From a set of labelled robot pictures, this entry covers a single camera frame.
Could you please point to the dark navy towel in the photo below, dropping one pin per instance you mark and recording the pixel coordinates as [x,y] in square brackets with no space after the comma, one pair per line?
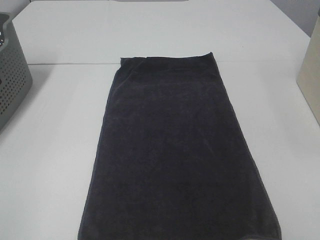
[172,162]

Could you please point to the grey perforated plastic basket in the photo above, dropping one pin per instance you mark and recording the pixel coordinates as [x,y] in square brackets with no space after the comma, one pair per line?
[15,76]

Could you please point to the beige box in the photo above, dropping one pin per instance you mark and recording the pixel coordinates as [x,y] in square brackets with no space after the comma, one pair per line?
[308,78]

